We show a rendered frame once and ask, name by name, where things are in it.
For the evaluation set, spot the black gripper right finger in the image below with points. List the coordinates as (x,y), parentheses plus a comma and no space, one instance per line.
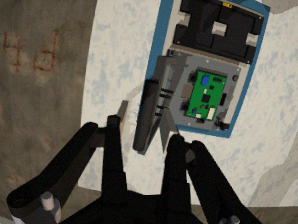
(218,200)

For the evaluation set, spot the green circuit board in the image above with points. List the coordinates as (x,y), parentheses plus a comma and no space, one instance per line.
(205,96)

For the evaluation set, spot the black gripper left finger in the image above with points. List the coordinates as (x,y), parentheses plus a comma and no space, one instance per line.
(40,200)

